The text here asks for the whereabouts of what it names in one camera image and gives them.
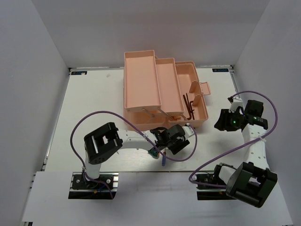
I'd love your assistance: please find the blue red handled screwdriver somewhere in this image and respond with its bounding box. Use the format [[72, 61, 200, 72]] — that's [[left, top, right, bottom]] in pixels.
[[161, 150, 166, 167]]

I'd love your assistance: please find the green orange stubby screwdriver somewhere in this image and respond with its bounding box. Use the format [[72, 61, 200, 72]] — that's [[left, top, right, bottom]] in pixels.
[[148, 148, 160, 159]]

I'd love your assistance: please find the large brown hex key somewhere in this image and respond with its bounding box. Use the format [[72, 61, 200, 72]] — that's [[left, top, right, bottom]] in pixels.
[[183, 93, 194, 120]]

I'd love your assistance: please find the pink plastic toolbox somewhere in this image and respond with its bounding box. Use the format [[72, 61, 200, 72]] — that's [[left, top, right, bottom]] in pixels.
[[123, 50, 211, 130]]

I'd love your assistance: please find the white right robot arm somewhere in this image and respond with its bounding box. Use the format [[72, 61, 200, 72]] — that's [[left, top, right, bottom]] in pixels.
[[212, 97, 277, 208]]

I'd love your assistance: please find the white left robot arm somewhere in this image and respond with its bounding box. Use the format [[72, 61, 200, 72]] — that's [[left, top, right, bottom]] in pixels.
[[83, 122, 196, 188]]

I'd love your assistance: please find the white front cover board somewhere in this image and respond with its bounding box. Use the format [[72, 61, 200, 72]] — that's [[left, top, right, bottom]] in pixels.
[[23, 172, 292, 226]]

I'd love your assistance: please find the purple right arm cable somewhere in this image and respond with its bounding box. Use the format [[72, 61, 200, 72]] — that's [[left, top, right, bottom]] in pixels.
[[189, 91, 279, 189]]

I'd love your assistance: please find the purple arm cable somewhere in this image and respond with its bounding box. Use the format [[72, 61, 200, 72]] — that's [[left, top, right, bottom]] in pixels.
[[71, 110, 197, 198], [189, 91, 279, 189]]

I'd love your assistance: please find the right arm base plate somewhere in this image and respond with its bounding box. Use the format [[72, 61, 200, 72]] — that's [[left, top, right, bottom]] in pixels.
[[190, 163, 241, 200]]

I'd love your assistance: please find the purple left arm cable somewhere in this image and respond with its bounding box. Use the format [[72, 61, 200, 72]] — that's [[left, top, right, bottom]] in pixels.
[[71, 110, 197, 198]]

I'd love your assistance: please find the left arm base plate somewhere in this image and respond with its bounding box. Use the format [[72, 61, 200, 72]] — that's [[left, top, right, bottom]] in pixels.
[[68, 172, 119, 200]]

